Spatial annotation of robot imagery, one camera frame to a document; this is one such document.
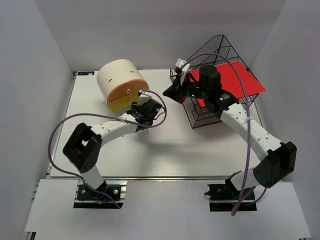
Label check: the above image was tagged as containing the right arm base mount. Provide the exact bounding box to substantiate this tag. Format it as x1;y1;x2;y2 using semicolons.
204;184;257;212

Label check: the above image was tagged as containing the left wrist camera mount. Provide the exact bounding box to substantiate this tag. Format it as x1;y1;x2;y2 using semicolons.
137;89;152;106

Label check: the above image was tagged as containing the aluminium table edge rail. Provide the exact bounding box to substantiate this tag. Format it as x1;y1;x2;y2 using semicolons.
103;175;229;181

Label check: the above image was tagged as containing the black wire mesh rack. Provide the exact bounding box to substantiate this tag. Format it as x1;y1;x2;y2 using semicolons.
182;35;266;129

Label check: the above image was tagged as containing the red folder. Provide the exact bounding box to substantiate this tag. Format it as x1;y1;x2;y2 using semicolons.
186;61;267;107

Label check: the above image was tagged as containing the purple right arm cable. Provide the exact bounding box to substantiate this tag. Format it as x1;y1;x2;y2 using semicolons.
184;52;268;216

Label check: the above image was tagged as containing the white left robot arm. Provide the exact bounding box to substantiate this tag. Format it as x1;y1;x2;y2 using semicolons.
62;98;163;200

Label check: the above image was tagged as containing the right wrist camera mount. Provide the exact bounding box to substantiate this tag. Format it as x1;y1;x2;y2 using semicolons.
175;58;190;86

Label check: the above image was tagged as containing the clear blue-capped spray bottle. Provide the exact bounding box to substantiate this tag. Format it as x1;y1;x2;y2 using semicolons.
141;128;149;136

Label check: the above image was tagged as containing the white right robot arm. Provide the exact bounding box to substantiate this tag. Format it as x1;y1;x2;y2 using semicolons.
163;65;297;200

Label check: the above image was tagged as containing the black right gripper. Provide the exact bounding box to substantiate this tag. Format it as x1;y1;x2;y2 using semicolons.
162;73;209;105

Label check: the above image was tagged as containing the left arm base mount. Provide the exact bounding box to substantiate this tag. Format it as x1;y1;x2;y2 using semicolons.
73;181;127;209

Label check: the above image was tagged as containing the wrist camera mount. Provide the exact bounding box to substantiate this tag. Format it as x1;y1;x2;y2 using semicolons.
137;89;152;106
175;58;190;86

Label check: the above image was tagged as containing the round cream drawer organizer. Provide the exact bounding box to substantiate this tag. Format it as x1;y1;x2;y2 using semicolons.
96;59;149;114

